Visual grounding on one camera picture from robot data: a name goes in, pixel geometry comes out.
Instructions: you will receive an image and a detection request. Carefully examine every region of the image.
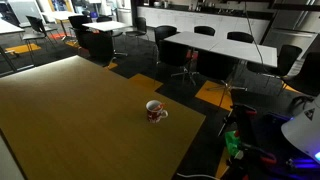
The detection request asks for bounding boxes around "orange red marker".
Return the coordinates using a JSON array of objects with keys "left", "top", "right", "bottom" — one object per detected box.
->
[{"left": 151, "top": 102, "right": 165, "bottom": 113}]

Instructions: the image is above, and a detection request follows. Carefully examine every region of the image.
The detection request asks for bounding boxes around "red and white mug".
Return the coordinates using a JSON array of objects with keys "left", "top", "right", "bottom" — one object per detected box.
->
[{"left": 145, "top": 99, "right": 169, "bottom": 124}]

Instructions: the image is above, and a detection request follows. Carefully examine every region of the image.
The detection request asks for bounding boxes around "black cafeteria chair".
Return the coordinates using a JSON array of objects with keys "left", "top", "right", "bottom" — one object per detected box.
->
[
  {"left": 67, "top": 14, "right": 93, "bottom": 38},
  {"left": 125, "top": 16, "right": 150, "bottom": 47},
  {"left": 73, "top": 28, "right": 118, "bottom": 68},
  {"left": 153, "top": 25, "right": 178, "bottom": 84},
  {"left": 226, "top": 31, "right": 255, "bottom": 44},
  {"left": 193, "top": 25, "right": 217, "bottom": 37},
  {"left": 279, "top": 51, "right": 320, "bottom": 98},
  {"left": 246, "top": 44, "right": 304, "bottom": 88},
  {"left": 157, "top": 39, "right": 201, "bottom": 87},
  {"left": 195, "top": 49, "right": 249, "bottom": 108},
  {"left": 21, "top": 15, "right": 58, "bottom": 64},
  {"left": 96, "top": 15, "right": 129, "bottom": 58}
]

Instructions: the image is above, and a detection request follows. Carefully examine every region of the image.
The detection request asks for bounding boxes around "white rectangular cafeteria table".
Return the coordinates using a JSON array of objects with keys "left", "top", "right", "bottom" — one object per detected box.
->
[
  {"left": 164, "top": 31, "right": 222, "bottom": 52},
  {"left": 209, "top": 38, "right": 279, "bottom": 68},
  {"left": 42, "top": 10, "right": 80, "bottom": 22},
  {"left": 0, "top": 18, "right": 26, "bottom": 36},
  {"left": 81, "top": 20, "right": 132, "bottom": 33}
]

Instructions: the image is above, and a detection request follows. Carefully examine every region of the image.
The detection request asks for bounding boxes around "white refrigerator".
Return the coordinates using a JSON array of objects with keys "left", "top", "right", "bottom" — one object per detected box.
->
[{"left": 115, "top": 0, "right": 134, "bottom": 26}]

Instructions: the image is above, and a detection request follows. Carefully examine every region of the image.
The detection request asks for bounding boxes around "black stand with red clamps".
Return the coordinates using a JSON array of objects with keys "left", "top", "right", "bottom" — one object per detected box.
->
[{"left": 217, "top": 103, "right": 278, "bottom": 180}]

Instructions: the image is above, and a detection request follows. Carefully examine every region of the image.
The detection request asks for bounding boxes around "stainless steel refrigerator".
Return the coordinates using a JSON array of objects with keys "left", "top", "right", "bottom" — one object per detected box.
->
[{"left": 262, "top": 0, "right": 320, "bottom": 63}]

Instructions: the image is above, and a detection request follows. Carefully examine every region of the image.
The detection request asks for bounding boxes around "grey whiteboard panel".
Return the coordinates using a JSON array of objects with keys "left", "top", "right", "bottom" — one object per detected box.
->
[{"left": 6, "top": 0, "right": 44, "bottom": 25}]

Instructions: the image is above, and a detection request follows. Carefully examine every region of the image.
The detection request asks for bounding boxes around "green plastic bracket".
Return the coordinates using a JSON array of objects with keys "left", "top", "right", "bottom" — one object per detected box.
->
[{"left": 224, "top": 130, "right": 242, "bottom": 158}]

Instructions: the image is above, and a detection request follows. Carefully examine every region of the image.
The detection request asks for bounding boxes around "white power cable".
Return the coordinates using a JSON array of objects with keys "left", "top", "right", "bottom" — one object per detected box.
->
[{"left": 175, "top": 172, "right": 222, "bottom": 180}]

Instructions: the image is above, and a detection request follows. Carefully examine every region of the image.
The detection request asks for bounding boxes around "thin hanging black cable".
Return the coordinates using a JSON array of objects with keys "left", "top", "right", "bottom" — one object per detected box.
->
[{"left": 244, "top": 0, "right": 268, "bottom": 74}]

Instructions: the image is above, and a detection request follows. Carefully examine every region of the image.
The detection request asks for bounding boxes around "black looped cable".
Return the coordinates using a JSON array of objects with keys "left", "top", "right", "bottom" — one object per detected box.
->
[{"left": 289, "top": 94, "right": 317, "bottom": 113}]

